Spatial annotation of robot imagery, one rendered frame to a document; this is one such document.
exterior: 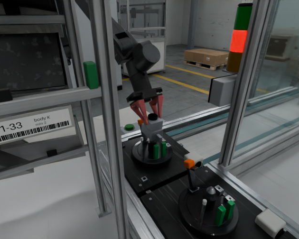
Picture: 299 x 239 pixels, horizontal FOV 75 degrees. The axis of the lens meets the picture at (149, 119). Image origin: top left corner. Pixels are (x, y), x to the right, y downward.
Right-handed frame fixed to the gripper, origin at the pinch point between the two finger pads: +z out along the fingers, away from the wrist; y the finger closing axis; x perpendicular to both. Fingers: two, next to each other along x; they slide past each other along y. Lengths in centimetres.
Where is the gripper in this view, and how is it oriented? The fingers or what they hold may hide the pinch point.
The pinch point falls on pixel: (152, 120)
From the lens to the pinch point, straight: 60.0
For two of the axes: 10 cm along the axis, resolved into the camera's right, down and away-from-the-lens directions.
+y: 8.6, -2.3, 4.6
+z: 3.0, 9.5, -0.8
